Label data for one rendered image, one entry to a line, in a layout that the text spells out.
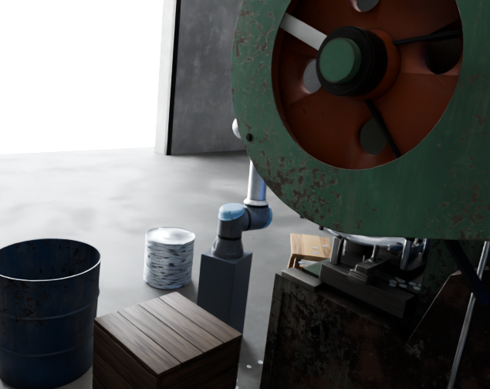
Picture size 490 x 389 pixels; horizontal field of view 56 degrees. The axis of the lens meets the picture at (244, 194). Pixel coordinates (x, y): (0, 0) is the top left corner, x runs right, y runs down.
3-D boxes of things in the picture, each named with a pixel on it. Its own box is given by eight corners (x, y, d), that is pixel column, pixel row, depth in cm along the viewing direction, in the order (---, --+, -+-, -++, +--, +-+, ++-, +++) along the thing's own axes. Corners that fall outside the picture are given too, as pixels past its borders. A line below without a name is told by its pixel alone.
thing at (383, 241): (309, 226, 164) (309, 224, 164) (353, 214, 184) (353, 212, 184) (383, 254, 145) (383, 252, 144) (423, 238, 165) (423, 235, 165)
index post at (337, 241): (329, 262, 154) (333, 235, 151) (333, 259, 156) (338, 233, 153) (336, 265, 152) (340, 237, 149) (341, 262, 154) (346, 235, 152)
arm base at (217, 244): (205, 253, 214) (207, 233, 212) (221, 244, 227) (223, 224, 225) (234, 262, 208) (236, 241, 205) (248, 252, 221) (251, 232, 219)
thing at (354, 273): (346, 279, 142) (353, 248, 139) (374, 266, 154) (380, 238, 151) (364, 286, 138) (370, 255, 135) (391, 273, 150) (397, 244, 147)
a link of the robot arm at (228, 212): (211, 230, 216) (214, 202, 213) (235, 227, 224) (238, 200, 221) (225, 239, 207) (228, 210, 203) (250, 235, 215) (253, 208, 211)
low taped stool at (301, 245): (283, 281, 300) (290, 232, 291) (320, 285, 299) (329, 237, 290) (284, 306, 267) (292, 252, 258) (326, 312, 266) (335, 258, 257)
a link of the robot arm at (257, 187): (233, 228, 223) (241, 113, 211) (258, 224, 232) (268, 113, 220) (248, 235, 214) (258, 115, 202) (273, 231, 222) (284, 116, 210)
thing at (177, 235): (159, 248, 259) (160, 246, 258) (137, 231, 280) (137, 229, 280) (204, 241, 276) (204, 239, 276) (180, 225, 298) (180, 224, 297)
